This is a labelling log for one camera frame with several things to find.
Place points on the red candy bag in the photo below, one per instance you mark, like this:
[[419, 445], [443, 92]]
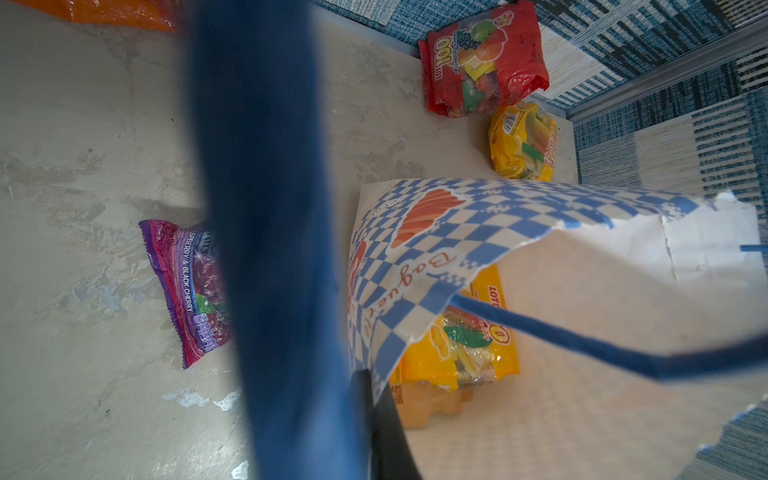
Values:
[[482, 62]]

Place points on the orange snack bag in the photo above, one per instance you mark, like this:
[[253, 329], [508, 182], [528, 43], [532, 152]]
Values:
[[158, 15]]

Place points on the yellow gummy bag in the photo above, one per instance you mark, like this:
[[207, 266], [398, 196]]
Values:
[[459, 351]]

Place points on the blue checkered paper bag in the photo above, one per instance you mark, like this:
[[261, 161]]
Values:
[[641, 316]]

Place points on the yellow snack bag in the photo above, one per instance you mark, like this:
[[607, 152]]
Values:
[[523, 140]]

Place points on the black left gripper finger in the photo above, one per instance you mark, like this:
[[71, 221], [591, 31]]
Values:
[[385, 451]]

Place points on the purple Fox's candy bag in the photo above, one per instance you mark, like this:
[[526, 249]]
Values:
[[185, 260]]

